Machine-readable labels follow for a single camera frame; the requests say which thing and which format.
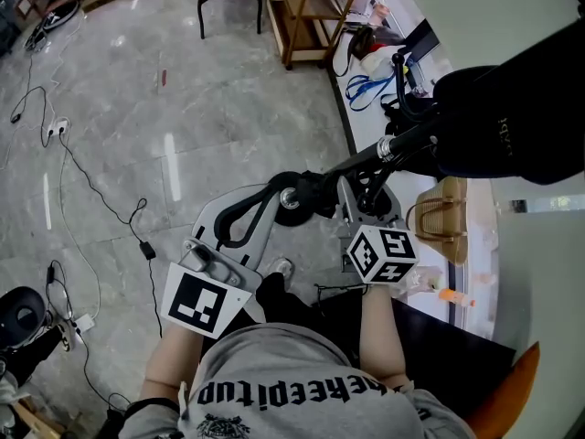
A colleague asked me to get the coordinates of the white low ledge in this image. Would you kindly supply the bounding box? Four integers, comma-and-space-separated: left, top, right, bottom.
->
326, 0, 499, 337

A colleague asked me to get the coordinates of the black side table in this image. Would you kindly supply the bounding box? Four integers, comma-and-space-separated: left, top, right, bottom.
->
319, 285, 517, 420

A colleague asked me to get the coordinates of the white power strip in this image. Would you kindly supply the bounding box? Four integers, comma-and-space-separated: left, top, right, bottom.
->
47, 116, 72, 139

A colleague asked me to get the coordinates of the blue lanyard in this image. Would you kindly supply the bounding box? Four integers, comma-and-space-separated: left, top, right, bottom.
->
346, 69, 397, 112

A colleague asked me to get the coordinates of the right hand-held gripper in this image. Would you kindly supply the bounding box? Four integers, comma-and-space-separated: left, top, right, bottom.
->
336, 175, 420, 286

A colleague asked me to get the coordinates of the clear plastic bag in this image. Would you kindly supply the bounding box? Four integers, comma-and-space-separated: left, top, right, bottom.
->
390, 265, 442, 299

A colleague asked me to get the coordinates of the black wrist cord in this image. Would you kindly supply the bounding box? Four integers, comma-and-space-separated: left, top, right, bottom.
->
314, 283, 369, 305

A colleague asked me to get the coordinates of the black round stool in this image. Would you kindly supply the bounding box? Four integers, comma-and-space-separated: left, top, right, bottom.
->
0, 285, 47, 348

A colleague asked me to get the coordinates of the woven straw handbag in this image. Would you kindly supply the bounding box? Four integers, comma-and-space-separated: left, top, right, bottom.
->
405, 176, 470, 267

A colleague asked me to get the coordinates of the wooden shelf cart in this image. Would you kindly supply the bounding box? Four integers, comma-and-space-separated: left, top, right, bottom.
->
264, 0, 361, 71

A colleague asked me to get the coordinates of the orange cushion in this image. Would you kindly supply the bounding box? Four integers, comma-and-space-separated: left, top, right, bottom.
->
463, 340, 541, 439

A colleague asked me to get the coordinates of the black flat monitor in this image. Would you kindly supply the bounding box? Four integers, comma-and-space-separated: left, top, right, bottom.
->
404, 18, 441, 86

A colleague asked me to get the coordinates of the black coat stand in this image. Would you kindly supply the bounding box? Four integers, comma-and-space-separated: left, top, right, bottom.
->
268, 18, 585, 228

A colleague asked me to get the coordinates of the black white round device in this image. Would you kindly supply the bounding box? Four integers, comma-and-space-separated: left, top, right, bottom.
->
25, 0, 81, 52

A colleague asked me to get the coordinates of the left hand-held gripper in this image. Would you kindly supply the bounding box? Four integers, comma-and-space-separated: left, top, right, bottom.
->
160, 183, 282, 340

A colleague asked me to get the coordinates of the person's left forearm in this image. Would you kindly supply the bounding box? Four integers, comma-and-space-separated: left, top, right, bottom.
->
139, 322, 205, 404

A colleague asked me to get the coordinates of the person's white shoe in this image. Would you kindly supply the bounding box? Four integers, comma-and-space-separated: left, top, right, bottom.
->
269, 257, 294, 287

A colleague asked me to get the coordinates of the black cable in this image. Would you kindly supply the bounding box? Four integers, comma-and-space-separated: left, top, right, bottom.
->
45, 259, 133, 413
9, 85, 49, 148
58, 133, 165, 337

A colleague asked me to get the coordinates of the person's right forearm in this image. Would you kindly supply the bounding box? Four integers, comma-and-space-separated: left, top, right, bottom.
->
358, 284, 408, 391

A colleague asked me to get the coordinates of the orange drink bottle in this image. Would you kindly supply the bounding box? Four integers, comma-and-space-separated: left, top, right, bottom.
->
438, 288, 476, 308

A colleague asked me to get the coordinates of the person's grey printed shirt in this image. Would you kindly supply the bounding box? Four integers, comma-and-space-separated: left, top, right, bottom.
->
118, 322, 476, 439

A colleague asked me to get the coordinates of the black cloth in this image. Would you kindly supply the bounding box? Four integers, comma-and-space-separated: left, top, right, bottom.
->
294, 167, 389, 221

